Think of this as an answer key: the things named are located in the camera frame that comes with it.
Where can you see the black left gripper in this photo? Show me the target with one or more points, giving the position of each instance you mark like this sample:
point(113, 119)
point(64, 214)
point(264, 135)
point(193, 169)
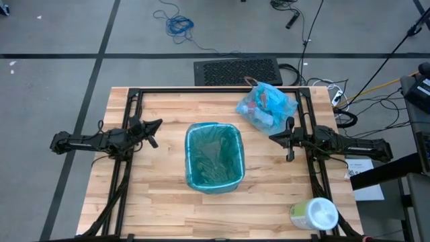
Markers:
point(137, 131)

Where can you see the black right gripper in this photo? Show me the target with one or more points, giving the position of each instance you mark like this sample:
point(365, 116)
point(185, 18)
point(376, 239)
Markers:
point(302, 138)

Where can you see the light blue trash bag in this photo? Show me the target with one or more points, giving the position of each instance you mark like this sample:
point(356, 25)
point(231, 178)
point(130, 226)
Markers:
point(267, 109)

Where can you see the teal trash bag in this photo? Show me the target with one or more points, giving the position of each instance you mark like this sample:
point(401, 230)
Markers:
point(215, 158)

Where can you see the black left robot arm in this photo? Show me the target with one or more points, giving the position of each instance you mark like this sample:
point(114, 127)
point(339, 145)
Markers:
point(87, 141)

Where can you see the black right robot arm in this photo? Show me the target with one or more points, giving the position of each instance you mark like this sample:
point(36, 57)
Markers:
point(356, 144)

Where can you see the white power strip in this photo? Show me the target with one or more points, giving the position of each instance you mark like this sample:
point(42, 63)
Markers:
point(337, 98)

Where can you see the white green wipes canister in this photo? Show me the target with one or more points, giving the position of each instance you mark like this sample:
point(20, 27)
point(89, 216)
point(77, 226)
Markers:
point(312, 214)

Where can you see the black floor mat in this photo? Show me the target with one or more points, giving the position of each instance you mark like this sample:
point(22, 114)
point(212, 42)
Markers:
point(235, 71)

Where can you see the white paper sheet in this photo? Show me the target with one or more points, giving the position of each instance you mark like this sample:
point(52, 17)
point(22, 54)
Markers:
point(367, 193)

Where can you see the black electronic device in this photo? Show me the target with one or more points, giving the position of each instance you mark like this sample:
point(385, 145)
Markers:
point(418, 90)

